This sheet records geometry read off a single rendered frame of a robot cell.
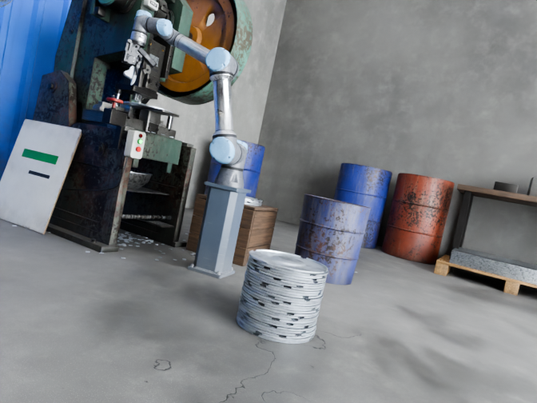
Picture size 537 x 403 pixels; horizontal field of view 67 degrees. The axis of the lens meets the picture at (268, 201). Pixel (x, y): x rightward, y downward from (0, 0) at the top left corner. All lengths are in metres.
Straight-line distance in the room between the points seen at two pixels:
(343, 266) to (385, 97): 3.26
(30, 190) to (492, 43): 4.69
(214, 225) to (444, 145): 3.57
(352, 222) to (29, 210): 1.80
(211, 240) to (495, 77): 3.98
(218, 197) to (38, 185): 1.05
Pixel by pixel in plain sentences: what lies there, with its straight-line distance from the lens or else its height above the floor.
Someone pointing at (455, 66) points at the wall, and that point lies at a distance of 5.32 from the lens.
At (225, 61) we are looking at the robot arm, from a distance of 1.98.
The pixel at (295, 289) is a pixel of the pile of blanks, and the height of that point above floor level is 0.19.
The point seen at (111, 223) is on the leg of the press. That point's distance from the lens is 2.22.
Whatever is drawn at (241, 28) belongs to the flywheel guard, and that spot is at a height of 1.39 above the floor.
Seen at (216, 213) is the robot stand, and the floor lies 0.31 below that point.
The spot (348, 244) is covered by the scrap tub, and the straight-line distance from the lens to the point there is 2.42.
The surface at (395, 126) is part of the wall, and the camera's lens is 5.23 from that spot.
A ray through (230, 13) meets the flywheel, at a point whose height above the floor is 1.48.
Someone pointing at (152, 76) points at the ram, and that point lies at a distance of 2.52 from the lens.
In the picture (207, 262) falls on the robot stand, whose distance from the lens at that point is 2.06.
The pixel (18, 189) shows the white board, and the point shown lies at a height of 0.19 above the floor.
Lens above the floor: 0.52
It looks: 3 degrees down
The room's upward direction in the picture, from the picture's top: 12 degrees clockwise
